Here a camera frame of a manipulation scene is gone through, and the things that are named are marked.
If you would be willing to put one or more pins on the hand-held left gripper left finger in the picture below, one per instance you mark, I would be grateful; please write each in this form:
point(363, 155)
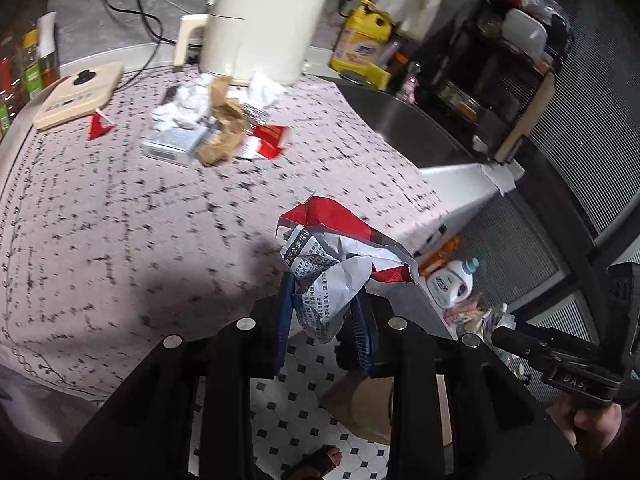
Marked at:
point(284, 320)

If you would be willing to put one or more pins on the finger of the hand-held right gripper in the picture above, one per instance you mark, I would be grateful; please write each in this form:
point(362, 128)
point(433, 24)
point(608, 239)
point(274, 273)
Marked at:
point(520, 341)

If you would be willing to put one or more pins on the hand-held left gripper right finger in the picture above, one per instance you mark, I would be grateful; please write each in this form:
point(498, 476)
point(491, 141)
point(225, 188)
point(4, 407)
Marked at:
point(362, 335)

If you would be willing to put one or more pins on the red white paper wrapper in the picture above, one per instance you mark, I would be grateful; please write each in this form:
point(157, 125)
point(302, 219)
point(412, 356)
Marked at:
point(325, 260)

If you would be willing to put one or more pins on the white tissue packet with barcode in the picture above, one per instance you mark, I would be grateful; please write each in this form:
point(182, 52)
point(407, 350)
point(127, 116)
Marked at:
point(170, 146)

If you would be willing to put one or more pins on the person's right hand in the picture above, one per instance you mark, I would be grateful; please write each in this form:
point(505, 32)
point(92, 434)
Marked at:
point(592, 425)

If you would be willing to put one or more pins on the pile of plastic packets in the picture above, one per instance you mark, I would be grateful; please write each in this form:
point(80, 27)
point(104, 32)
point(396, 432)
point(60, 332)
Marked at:
point(475, 317)

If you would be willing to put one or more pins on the white laundry detergent bottle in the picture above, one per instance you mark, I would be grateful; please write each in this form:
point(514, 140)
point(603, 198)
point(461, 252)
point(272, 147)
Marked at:
point(450, 285)

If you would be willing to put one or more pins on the orange bottle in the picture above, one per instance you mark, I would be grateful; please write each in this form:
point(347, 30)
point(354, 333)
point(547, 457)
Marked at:
point(442, 252)

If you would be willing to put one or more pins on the person's foot in sandal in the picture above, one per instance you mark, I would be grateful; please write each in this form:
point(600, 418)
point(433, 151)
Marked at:
point(315, 464)

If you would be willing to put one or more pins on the red white flat packet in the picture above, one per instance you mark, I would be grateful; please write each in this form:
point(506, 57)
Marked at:
point(267, 141)

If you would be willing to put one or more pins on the crumpled brown paper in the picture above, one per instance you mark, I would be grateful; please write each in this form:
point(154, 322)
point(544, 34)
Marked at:
point(222, 135)

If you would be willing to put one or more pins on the silver foil wrapper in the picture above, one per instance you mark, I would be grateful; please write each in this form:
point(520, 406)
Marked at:
point(254, 112)

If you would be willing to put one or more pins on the stainless steel sink counter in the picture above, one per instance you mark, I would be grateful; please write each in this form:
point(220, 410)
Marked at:
point(415, 127)

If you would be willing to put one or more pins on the crumpled white tissue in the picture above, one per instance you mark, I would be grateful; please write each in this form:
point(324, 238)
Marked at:
point(182, 102)

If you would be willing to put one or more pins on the small pink bottle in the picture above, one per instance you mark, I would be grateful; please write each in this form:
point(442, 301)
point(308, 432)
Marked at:
point(409, 85)

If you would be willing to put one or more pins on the yellow sponge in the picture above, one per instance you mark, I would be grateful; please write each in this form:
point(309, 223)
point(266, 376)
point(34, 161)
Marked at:
point(380, 80)

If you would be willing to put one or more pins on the black dish rack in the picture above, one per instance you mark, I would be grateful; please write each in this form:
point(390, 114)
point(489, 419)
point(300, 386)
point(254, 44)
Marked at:
point(500, 80)

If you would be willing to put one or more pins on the small red paper scrap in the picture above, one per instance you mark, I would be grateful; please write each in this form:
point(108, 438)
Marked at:
point(99, 126)

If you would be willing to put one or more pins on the yellow detergent bottle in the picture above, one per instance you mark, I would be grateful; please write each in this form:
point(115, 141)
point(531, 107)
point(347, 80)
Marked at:
point(360, 42)

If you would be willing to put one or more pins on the cream air fryer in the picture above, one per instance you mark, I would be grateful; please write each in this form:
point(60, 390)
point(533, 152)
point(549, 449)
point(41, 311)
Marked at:
point(260, 20)

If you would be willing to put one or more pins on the white bowl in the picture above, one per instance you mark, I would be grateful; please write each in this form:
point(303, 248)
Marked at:
point(525, 32)

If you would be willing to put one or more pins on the beige board with black knob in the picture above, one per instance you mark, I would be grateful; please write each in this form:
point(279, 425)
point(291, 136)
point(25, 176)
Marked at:
point(70, 97)

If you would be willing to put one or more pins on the green label oil bottle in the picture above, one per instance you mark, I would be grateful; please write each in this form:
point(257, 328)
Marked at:
point(32, 72)

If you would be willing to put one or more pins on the white cap oil bottle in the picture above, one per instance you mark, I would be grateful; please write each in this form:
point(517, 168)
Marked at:
point(48, 55)

